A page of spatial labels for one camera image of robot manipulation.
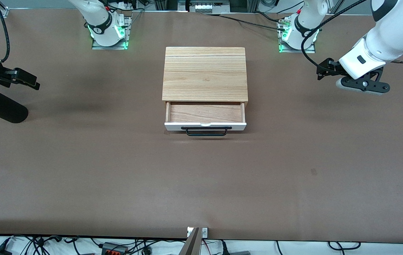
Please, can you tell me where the grey metal bar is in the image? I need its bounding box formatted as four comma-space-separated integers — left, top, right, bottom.
178, 228, 202, 255

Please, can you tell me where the black adapter with orange buttons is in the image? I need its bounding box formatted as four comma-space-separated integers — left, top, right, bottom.
101, 242, 128, 255

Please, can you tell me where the light wooden drawer cabinet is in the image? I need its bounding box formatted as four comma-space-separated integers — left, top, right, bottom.
162, 47, 248, 105

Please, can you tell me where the small metal edge bracket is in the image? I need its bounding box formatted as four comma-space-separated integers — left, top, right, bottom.
187, 227, 208, 238

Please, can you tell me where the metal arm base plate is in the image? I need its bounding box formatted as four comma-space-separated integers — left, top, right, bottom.
91, 16, 131, 50
279, 18, 316, 53

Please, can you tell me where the black vase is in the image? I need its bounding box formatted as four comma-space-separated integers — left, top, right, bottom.
0, 90, 29, 124

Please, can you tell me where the white drawer with black handle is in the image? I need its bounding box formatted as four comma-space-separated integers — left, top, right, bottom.
164, 102, 247, 137

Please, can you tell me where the black cable on table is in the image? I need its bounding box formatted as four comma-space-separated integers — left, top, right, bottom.
218, 14, 287, 32

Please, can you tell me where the white power strip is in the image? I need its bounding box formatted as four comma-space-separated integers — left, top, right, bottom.
190, 0, 231, 13

